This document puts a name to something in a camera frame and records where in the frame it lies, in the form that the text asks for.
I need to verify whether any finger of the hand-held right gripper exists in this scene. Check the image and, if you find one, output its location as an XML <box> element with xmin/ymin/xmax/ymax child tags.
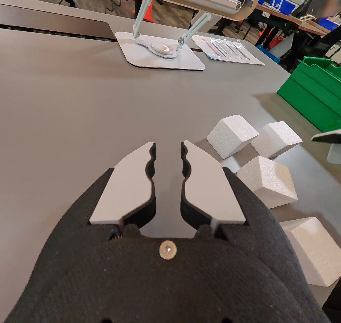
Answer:
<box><xmin>311</xmin><ymin>129</ymin><xmax>341</xmax><ymax>165</ymax></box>

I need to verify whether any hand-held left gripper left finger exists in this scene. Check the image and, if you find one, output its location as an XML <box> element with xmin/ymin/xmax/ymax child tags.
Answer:
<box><xmin>89</xmin><ymin>142</ymin><xmax>157</xmax><ymax>234</ymax></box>

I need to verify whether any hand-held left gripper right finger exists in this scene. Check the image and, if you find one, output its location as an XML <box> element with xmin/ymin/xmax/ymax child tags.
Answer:
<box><xmin>181</xmin><ymin>140</ymin><xmax>246</xmax><ymax>236</ymax></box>

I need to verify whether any white foam cube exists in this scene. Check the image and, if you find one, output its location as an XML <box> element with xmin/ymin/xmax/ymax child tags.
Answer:
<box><xmin>237</xmin><ymin>156</ymin><xmax>298</xmax><ymax>209</ymax></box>
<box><xmin>280</xmin><ymin>216</ymin><xmax>339</xmax><ymax>287</ymax></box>
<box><xmin>250</xmin><ymin>121</ymin><xmax>303</xmax><ymax>159</ymax></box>
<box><xmin>206</xmin><ymin>115</ymin><xmax>259</xmax><ymax>159</ymax></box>
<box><xmin>220</xmin><ymin>155</ymin><xmax>242</xmax><ymax>174</ymax></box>

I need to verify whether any grey desk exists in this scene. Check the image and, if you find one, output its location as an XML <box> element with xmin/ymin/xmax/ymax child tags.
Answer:
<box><xmin>0</xmin><ymin>19</ymin><xmax>341</xmax><ymax>323</ymax></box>

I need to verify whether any green plastic bin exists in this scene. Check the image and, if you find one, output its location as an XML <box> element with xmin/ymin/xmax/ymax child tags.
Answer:
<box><xmin>277</xmin><ymin>56</ymin><xmax>341</xmax><ymax>133</ymax></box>

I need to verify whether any wooden side table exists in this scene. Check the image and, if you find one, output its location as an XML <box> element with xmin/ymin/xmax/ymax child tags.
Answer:
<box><xmin>255</xmin><ymin>3</ymin><xmax>329</xmax><ymax>46</ymax></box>

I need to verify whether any laminated paper sheet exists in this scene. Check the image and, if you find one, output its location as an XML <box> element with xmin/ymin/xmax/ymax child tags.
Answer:
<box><xmin>191</xmin><ymin>34</ymin><xmax>265</xmax><ymax>66</ymax></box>

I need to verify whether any white document stand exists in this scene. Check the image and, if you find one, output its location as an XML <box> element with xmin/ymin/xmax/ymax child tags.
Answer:
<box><xmin>112</xmin><ymin>0</ymin><xmax>264</xmax><ymax>71</ymax></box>

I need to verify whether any orange traffic cone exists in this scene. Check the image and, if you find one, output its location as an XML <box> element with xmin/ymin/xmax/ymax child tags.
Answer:
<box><xmin>142</xmin><ymin>0</ymin><xmax>157</xmax><ymax>23</ymax></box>

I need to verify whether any grey desk cable flap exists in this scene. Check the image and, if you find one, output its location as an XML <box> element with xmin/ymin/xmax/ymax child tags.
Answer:
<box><xmin>0</xmin><ymin>4</ymin><xmax>117</xmax><ymax>39</ymax></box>

